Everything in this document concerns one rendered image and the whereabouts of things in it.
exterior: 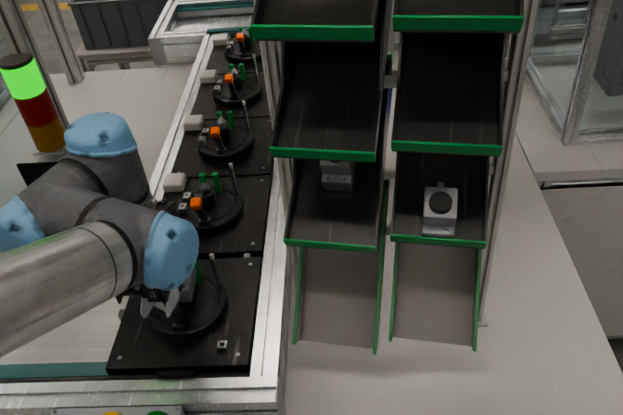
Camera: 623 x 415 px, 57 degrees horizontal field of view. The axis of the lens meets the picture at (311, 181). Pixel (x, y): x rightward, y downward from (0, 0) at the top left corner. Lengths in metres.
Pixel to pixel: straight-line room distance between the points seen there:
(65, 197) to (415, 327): 0.57
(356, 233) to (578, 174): 0.85
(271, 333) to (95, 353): 0.33
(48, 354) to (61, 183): 0.56
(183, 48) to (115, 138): 1.40
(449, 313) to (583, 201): 0.76
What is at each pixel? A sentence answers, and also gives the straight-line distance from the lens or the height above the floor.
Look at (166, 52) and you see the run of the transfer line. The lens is 2.11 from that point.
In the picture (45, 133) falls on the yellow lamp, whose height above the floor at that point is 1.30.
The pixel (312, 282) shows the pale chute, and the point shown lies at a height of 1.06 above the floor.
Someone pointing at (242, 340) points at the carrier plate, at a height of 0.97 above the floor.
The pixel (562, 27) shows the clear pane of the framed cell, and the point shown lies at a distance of 1.68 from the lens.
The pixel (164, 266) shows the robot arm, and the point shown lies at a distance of 0.57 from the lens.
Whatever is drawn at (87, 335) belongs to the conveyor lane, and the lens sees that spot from 1.18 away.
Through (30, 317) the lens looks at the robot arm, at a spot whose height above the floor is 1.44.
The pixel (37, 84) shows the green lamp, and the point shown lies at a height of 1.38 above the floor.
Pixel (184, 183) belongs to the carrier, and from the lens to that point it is 1.34.
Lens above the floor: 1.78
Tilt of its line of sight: 39 degrees down
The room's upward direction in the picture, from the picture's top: 6 degrees counter-clockwise
